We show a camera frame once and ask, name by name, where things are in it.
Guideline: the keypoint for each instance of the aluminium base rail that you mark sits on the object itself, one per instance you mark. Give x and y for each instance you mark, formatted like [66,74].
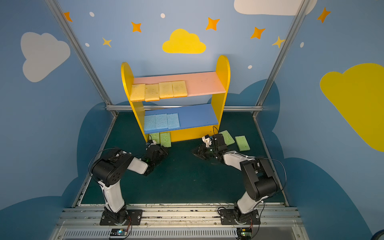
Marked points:
[180,221]

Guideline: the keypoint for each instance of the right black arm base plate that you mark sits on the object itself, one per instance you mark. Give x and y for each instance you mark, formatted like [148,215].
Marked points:
[235,217]

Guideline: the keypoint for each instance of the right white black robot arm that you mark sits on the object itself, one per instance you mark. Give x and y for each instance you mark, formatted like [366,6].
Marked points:
[258,175]

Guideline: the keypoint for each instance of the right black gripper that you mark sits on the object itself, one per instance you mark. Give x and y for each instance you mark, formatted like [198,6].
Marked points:
[205,150]

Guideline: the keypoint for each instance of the left green circuit board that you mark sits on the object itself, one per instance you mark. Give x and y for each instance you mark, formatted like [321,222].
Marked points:
[118,233]

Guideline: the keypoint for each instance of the green circuit board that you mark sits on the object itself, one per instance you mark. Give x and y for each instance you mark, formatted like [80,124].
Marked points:
[118,233]
[244,234]

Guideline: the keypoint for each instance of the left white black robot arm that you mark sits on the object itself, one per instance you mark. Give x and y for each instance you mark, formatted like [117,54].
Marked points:
[113,163]

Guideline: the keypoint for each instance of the green sponge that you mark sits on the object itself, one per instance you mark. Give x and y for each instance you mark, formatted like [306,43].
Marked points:
[155,137]
[165,139]
[242,143]
[229,140]

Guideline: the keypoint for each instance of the right aluminium frame post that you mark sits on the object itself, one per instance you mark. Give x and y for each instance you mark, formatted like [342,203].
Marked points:
[290,37]

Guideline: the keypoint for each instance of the yellow sponge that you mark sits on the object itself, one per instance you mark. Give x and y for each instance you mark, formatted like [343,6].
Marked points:
[166,90]
[179,89]
[138,93]
[152,93]

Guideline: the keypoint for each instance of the yellow shelf with coloured boards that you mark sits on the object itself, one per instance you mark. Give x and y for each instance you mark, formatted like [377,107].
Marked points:
[196,121]

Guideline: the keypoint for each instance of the left aluminium frame post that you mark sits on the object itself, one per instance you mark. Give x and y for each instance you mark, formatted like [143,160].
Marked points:
[59,15]

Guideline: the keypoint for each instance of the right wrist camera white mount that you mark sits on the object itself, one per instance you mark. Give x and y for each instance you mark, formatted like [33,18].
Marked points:
[207,140]

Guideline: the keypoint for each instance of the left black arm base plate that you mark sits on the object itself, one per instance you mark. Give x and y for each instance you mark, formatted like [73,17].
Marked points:
[122,218]

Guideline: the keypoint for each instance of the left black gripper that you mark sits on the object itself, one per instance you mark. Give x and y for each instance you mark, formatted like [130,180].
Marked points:
[157,153]

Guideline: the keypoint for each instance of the blue sponge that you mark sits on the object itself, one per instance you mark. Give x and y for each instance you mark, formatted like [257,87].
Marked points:
[150,123]
[161,121]
[173,121]

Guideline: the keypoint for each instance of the aluminium frame post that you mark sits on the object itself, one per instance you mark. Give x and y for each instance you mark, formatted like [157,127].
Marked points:
[290,37]
[59,15]

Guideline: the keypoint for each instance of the right green circuit board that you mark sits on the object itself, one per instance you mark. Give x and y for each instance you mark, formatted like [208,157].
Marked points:
[244,234]

